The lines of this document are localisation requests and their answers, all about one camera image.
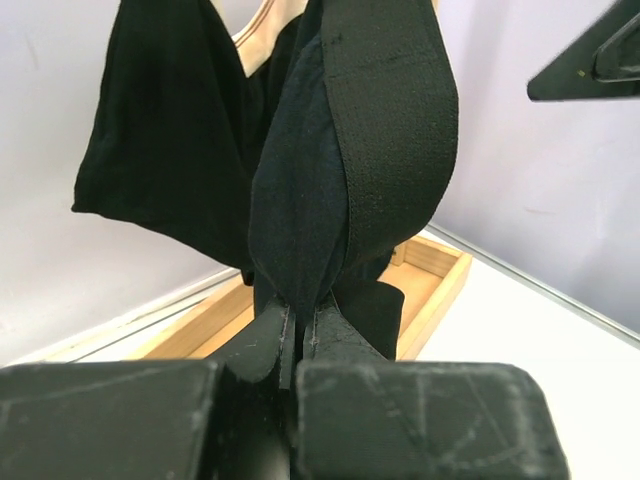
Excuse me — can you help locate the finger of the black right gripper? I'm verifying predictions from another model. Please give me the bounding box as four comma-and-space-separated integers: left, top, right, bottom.
527, 0, 639, 101

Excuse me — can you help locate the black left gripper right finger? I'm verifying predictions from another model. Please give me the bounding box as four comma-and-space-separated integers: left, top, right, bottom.
296, 297, 570, 479

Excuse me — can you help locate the black underwear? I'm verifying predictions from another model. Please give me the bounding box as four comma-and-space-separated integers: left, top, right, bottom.
72, 1, 459, 359

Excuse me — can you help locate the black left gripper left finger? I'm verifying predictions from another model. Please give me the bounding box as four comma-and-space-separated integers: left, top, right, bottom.
1, 301, 291, 479

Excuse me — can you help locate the wooden clothes rack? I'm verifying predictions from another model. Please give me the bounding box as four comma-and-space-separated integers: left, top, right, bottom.
136, 1, 469, 360

